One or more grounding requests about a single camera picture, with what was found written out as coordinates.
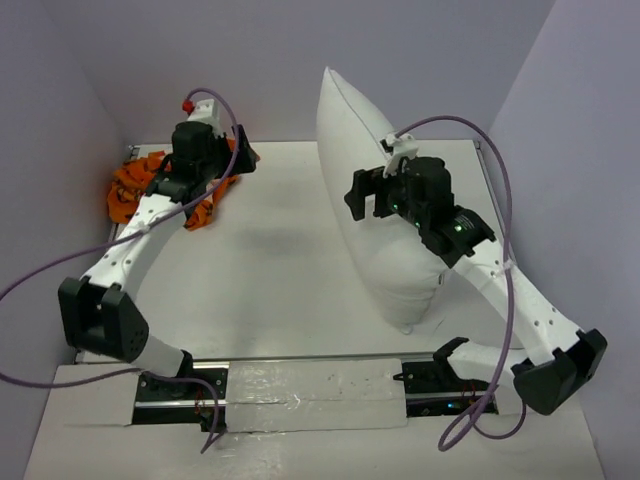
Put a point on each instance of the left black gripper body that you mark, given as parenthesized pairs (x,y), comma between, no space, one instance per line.
(218,157)

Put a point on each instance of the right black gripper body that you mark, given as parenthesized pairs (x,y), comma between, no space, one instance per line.
(413,212)

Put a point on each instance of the white pillow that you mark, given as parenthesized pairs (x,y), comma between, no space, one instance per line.
(398,272)

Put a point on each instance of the orange patterned pillowcase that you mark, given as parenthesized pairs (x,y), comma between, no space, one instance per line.
(133,177)

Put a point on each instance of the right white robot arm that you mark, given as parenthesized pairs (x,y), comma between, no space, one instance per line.
(556,358)

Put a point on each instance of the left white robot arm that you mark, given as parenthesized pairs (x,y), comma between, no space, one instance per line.
(98,310)

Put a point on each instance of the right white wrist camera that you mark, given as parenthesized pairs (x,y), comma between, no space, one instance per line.
(397,148)

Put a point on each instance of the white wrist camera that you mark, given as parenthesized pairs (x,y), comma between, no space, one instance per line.
(397,148)
(204,111)

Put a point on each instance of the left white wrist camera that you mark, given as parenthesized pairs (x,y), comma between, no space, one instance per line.
(204,111)

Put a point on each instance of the aluminium mounting rail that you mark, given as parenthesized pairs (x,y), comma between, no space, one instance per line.
(87,358)

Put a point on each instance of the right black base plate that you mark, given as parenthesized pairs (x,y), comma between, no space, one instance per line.
(432,391)

